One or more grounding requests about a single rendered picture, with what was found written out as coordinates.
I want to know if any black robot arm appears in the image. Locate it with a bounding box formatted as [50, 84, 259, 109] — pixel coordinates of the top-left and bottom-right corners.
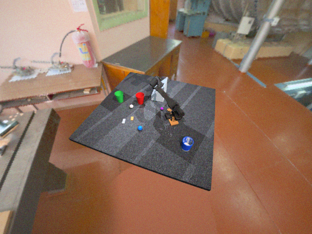
[149, 76, 185, 121]

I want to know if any red tapered cup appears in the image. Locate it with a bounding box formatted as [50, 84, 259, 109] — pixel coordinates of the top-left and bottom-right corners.
[136, 92, 144, 105]

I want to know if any green plastic cup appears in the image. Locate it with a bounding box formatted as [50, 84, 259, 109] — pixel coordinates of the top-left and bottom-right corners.
[115, 91, 123, 103]

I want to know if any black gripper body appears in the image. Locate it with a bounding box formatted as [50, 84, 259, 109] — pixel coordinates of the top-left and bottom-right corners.
[165, 111, 176, 119]

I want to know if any blue cup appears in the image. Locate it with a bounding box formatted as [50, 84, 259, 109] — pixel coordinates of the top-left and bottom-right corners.
[181, 137, 193, 151]

